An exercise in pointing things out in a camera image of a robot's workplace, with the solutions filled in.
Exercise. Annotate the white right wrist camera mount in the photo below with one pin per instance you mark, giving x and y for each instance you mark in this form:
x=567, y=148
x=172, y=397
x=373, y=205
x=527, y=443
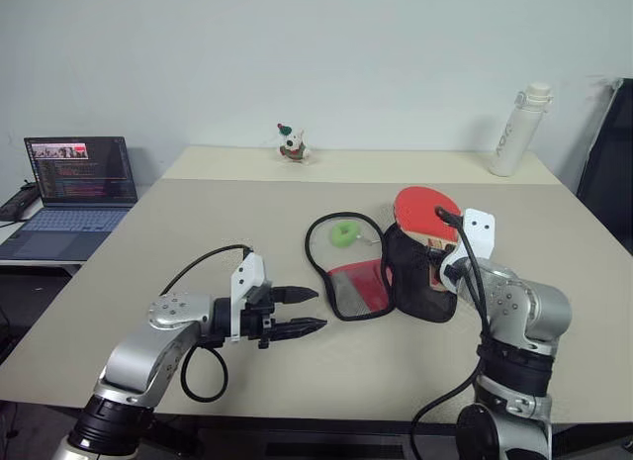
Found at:
x=479, y=230

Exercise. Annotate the small plush toy figurine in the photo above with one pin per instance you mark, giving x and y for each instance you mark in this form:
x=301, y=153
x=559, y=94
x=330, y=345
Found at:
x=293, y=146

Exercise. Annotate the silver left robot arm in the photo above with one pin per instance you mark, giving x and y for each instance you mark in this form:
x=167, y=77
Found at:
x=143, y=351

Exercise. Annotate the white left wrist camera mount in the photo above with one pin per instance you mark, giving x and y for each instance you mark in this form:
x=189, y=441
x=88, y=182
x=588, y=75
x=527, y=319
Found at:
x=248, y=274

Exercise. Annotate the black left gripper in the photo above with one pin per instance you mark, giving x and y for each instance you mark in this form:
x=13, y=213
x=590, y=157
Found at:
x=257, y=316

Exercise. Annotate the red table tennis paddle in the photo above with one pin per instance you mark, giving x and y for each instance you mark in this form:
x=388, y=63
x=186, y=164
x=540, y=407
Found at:
x=425, y=210

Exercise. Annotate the open blue-grey laptop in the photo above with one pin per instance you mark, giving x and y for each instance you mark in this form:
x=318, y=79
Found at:
x=74, y=203

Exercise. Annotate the black mesh paddle case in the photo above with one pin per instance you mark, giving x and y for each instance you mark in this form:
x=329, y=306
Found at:
x=410, y=282

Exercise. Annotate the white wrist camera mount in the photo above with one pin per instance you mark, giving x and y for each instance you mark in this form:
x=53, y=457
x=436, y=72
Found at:
x=479, y=230
x=248, y=274

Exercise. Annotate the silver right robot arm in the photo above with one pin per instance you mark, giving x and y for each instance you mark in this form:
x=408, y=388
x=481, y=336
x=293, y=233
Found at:
x=524, y=321

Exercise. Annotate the white water bottle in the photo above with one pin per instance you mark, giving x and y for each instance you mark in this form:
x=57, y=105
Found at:
x=514, y=133

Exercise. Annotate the black office chair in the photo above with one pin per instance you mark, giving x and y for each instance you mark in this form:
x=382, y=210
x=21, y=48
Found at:
x=610, y=173

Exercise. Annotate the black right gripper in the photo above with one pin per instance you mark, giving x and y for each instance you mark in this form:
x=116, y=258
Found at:
x=436, y=256

